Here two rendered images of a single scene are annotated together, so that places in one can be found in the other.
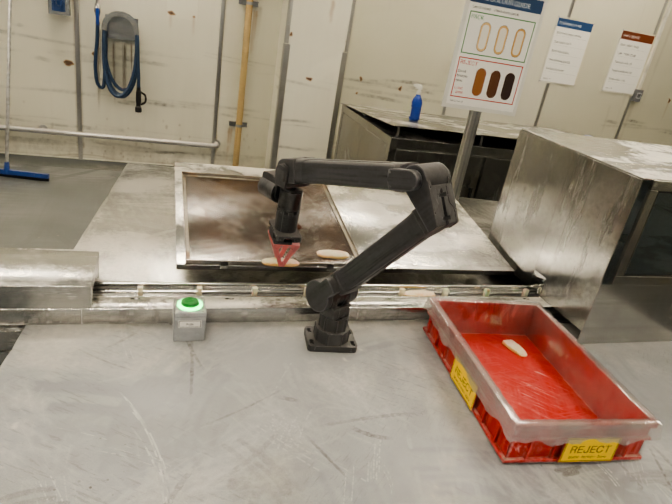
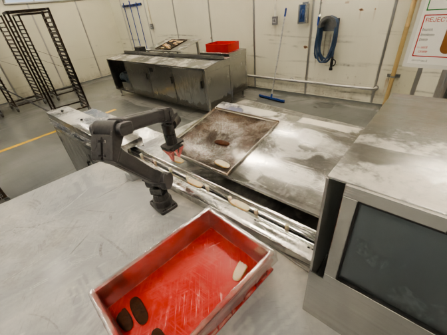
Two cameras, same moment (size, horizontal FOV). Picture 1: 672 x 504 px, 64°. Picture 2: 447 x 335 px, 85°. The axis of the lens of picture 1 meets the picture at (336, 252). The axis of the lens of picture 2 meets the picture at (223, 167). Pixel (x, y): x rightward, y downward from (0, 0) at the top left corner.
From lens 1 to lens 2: 137 cm
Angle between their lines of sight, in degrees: 56
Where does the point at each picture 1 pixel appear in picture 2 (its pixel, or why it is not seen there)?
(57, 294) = not seen: hidden behind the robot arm
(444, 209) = (104, 150)
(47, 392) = (81, 178)
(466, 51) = (434, 8)
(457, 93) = (420, 52)
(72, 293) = not seen: hidden behind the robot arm
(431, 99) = not seen: outside the picture
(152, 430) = (73, 202)
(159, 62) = (349, 40)
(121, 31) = (330, 26)
